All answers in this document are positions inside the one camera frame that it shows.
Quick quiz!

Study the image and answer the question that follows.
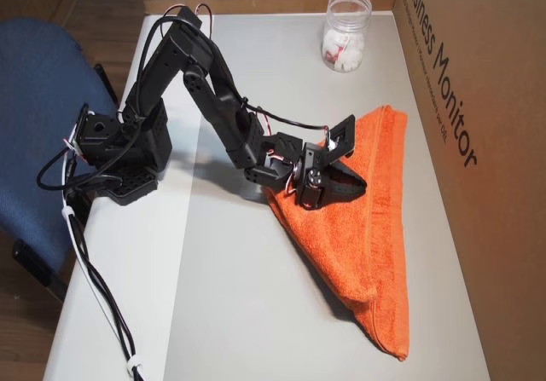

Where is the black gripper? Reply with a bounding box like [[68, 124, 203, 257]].
[[293, 141, 368, 211]]

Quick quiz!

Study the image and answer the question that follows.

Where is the orange terry towel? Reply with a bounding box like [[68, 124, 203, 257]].
[[263, 104, 413, 351]]

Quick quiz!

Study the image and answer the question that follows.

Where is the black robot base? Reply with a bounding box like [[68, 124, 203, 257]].
[[104, 170, 161, 206]]

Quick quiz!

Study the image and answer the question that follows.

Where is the red white eraser wrapper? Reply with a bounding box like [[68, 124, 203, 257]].
[[322, 33, 353, 65]]

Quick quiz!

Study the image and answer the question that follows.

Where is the brown cardboard monitor box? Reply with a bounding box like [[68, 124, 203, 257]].
[[394, 0, 546, 381]]

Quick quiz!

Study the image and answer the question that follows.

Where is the grey desk mat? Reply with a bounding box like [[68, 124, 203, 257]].
[[164, 12, 491, 381]]

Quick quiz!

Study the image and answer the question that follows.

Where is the clear plastic jar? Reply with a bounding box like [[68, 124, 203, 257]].
[[320, 0, 373, 73]]

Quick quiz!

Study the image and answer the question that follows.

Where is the black chair armrest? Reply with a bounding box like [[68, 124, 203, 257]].
[[92, 62, 120, 101]]

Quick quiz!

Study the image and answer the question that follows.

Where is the blue fabric chair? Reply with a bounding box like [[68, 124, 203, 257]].
[[0, 17, 119, 278]]

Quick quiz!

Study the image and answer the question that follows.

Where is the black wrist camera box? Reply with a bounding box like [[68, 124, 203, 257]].
[[324, 114, 357, 160]]

